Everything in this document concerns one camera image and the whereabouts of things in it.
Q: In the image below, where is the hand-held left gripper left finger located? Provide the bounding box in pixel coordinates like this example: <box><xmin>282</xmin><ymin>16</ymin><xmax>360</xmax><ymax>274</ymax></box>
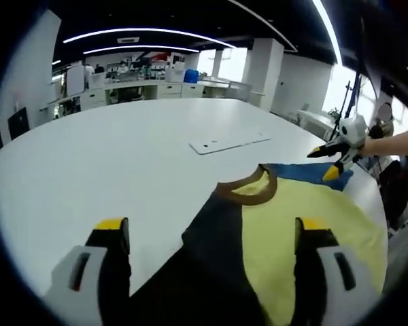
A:
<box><xmin>44</xmin><ymin>217</ymin><xmax>133</xmax><ymax>326</ymax></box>

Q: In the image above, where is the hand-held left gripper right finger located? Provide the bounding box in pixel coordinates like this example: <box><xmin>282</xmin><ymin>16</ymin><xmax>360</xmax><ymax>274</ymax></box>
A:
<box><xmin>292</xmin><ymin>219</ymin><xmax>381</xmax><ymax>326</ymax></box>

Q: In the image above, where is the blue template mat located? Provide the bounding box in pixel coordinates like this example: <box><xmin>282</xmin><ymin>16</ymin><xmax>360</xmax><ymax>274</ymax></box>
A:
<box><xmin>260</xmin><ymin>162</ymin><xmax>354</xmax><ymax>191</ymax></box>

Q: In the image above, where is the yellow and black garment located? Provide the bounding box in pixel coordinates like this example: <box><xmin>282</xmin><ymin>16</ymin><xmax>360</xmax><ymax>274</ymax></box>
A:
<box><xmin>129</xmin><ymin>162</ymin><xmax>388</xmax><ymax>326</ymax></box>

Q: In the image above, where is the black tripod stand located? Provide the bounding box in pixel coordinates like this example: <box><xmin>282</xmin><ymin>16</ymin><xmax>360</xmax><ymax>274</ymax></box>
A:
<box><xmin>326</xmin><ymin>73</ymin><xmax>364</xmax><ymax>140</ymax></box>

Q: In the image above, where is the white table cover plate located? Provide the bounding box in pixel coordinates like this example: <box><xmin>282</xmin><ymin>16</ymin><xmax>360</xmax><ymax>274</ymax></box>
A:
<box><xmin>188</xmin><ymin>130</ymin><xmax>271</xmax><ymax>156</ymax></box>

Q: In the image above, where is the white lab counter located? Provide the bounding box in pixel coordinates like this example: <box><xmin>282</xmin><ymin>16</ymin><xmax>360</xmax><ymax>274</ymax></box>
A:
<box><xmin>81</xmin><ymin>79</ymin><xmax>252</xmax><ymax>109</ymax></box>

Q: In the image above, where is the black chair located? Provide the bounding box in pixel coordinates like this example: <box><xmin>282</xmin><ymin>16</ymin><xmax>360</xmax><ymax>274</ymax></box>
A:
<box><xmin>7</xmin><ymin>107</ymin><xmax>30</xmax><ymax>140</ymax></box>

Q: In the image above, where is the whiteboard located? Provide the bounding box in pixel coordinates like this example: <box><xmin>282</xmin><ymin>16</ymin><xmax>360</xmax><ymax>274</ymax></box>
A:
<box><xmin>66</xmin><ymin>64</ymin><xmax>86</xmax><ymax>96</ymax></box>

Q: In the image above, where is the long ceiling light strip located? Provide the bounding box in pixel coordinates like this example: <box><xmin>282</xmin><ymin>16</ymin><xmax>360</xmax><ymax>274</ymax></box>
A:
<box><xmin>63</xmin><ymin>27</ymin><xmax>237</xmax><ymax>48</ymax></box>

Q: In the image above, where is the short ceiling light strip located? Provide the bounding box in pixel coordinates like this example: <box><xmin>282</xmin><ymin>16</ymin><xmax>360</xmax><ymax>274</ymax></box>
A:
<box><xmin>83</xmin><ymin>45</ymin><xmax>200</xmax><ymax>55</ymax></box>

